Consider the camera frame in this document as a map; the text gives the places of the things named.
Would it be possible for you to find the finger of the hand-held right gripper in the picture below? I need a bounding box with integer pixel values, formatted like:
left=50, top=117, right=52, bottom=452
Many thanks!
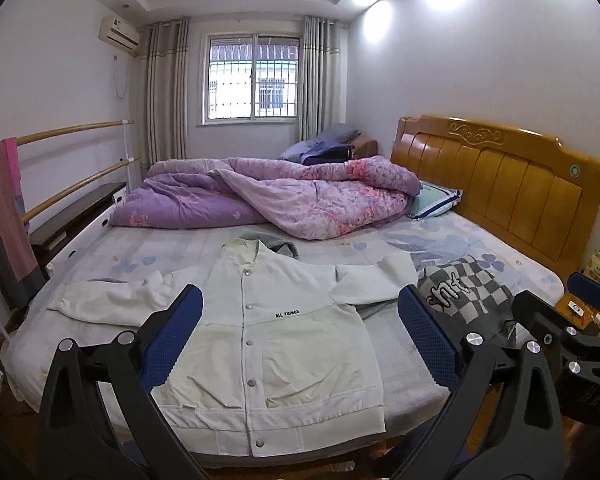
left=511, top=290, right=588, bottom=376
left=567, top=272, right=600, bottom=311

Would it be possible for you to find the grey striped curtain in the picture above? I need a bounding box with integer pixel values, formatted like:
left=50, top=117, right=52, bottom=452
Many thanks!
left=297, top=15, right=348, bottom=143
left=140, top=17, right=191, bottom=166

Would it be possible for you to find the white air conditioner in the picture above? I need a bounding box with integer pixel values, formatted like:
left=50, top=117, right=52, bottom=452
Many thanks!
left=98, top=15, right=141, bottom=51

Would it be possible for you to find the dark topped white cabinet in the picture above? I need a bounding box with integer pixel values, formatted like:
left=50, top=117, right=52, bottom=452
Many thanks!
left=30, top=182, right=128, bottom=273

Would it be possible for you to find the yellow packet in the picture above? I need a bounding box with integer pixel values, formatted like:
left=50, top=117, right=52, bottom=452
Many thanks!
left=582, top=250, right=600, bottom=286

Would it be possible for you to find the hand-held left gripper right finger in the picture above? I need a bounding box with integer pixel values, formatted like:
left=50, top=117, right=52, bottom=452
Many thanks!
left=375, top=284, right=567, bottom=480

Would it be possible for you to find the white rail post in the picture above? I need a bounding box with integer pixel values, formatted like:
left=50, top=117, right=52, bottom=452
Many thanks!
left=121, top=120, right=131, bottom=196

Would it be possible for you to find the blue floral bed sheet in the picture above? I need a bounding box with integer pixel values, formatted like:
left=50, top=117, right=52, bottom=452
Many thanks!
left=2, top=207, right=566, bottom=456

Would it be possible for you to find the pink grey towel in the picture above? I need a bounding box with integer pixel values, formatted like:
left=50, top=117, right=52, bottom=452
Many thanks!
left=0, top=137, right=48, bottom=311

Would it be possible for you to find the wooden headboard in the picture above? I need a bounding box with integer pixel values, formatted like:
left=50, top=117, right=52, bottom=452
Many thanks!
left=390, top=114, right=600, bottom=278

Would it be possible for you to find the grey white checkered sweater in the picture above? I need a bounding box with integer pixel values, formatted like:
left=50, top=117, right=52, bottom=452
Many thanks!
left=417, top=257, right=518, bottom=346

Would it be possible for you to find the purple floral quilt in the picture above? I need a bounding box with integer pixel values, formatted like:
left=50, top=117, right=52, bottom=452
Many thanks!
left=109, top=155, right=423, bottom=241

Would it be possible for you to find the white air conditioner cable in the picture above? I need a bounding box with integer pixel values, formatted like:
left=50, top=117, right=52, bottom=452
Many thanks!
left=112, top=52, right=131, bottom=101

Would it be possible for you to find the orange wooden nightstand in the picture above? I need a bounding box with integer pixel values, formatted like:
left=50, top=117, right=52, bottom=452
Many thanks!
left=555, top=285, right=600, bottom=341

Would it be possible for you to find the grey hooded garment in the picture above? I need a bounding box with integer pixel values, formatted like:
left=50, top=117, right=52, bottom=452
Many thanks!
left=240, top=227, right=301, bottom=261

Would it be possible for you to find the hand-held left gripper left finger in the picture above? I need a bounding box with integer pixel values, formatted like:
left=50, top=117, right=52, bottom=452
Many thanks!
left=37, top=284, right=213, bottom=480

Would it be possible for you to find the grey blue pillow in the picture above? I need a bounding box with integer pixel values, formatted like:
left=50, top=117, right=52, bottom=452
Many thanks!
left=314, top=124, right=361, bottom=146

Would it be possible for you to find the light green striped pillow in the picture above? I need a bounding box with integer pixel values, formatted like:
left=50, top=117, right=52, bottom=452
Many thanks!
left=407, top=182, right=463, bottom=221

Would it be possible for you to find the barred window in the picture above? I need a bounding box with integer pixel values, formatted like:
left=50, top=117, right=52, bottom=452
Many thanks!
left=202, top=32, right=302, bottom=126

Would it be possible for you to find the navy folded blanket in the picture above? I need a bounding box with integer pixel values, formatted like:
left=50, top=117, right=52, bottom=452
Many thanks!
left=279, top=140, right=356, bottom=166

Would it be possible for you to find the long wooden wall rail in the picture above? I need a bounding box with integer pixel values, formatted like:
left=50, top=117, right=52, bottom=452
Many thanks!
left=15, top=119, right=135, bottom=147
left=20, top=157, right=141, bottom=223

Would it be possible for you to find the white button jacket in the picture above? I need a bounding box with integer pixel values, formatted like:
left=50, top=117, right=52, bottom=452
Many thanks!
left=47, top=239, right=420, bottom=458

